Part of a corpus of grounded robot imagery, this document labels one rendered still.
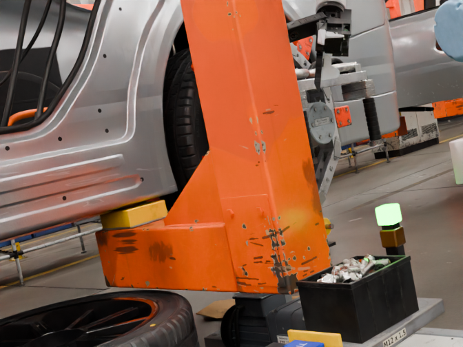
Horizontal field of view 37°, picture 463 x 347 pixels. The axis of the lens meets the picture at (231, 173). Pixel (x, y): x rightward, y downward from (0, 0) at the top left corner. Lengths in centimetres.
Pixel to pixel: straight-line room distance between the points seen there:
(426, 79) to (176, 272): 305
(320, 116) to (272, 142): 62
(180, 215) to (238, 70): 43
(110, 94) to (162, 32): 26
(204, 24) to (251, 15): 11
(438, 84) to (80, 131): 306
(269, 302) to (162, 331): 47
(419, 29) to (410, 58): 18
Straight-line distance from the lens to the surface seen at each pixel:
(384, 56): 288
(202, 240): 163
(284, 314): 180
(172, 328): 154
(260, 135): 144
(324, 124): 208
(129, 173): 185
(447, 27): 136
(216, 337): 233
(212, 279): 164
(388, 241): 153
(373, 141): 216
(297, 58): 227
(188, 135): 199
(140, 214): 187
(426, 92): 456
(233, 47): 146
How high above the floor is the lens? 90
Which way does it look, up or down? 4 degrees down
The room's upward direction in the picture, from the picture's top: 11 degrees counter-clockwise
